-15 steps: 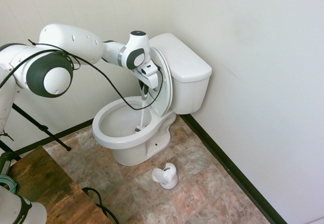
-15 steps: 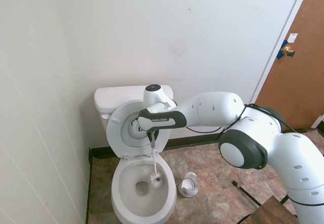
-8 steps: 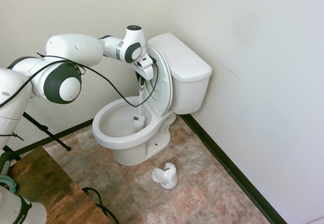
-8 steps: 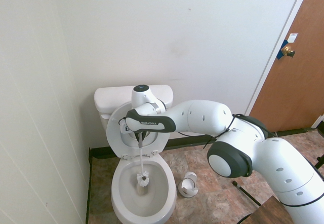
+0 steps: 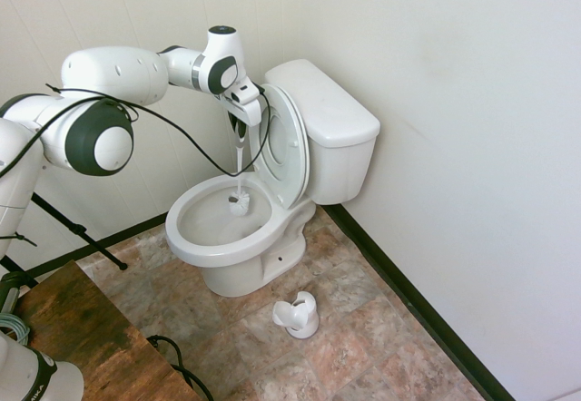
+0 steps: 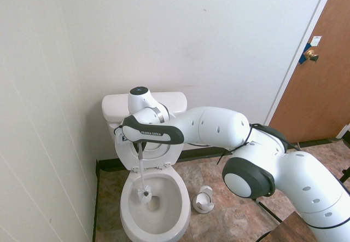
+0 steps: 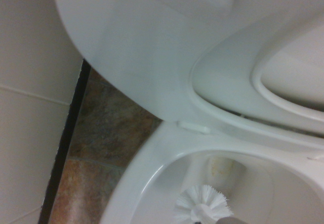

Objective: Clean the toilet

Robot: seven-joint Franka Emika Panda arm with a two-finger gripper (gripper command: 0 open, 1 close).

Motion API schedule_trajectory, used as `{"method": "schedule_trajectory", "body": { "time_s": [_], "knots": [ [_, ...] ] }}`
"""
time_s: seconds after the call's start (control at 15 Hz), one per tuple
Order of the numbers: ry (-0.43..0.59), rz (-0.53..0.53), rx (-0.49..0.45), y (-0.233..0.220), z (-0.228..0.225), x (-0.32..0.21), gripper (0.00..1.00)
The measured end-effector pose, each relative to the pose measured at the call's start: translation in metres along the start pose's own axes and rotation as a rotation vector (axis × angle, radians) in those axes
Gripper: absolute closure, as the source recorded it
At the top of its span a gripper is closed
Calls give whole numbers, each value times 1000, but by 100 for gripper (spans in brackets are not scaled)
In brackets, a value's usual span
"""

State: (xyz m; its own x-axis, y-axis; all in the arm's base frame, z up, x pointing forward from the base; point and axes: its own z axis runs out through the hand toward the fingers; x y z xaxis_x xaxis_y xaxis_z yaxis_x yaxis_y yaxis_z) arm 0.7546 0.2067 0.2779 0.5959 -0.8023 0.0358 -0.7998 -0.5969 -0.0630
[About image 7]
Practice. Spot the white toilet brush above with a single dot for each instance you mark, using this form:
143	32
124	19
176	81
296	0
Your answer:
202	203

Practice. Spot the white toilet tank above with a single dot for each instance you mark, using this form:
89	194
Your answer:
131	69

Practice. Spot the white toilet bowl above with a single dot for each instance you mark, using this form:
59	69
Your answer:
157	163

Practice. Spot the white toilet seat cover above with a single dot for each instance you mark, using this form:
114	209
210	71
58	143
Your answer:
298	69

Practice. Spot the black wall baseboard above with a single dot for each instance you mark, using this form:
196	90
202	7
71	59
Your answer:
65	137

